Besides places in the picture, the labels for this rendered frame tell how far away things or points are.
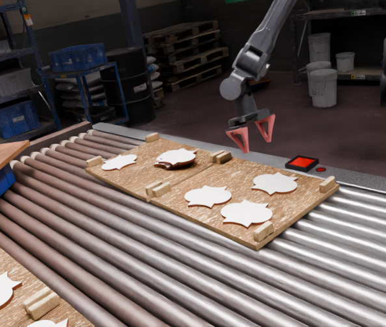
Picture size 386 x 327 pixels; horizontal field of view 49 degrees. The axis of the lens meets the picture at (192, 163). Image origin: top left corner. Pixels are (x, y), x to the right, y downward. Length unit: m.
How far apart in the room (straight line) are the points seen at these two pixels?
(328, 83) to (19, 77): 3.59
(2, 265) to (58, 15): 5.56
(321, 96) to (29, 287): 4.22
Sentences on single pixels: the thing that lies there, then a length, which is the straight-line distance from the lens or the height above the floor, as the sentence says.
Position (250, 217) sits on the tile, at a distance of 1.07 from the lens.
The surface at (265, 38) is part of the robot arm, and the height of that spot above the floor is 1.34.
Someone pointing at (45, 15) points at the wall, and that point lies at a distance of 6.44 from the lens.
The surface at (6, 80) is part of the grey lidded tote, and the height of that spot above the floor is 0.80.
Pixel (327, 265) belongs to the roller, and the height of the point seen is 0.91.
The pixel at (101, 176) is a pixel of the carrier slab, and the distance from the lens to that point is 1.50.
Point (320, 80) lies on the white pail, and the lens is 4.85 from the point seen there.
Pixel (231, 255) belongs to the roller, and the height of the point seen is 0.92.
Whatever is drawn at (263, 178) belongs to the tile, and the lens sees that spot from 1.25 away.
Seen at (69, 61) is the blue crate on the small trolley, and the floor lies 0.96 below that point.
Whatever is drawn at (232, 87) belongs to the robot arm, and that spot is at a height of 1.24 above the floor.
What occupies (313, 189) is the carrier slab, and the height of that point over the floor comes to 0.94.
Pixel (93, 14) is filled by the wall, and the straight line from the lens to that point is 6.82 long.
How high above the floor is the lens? 1.50
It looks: 23 degrees down
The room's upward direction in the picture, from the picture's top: 10 degrees counter-clockwise
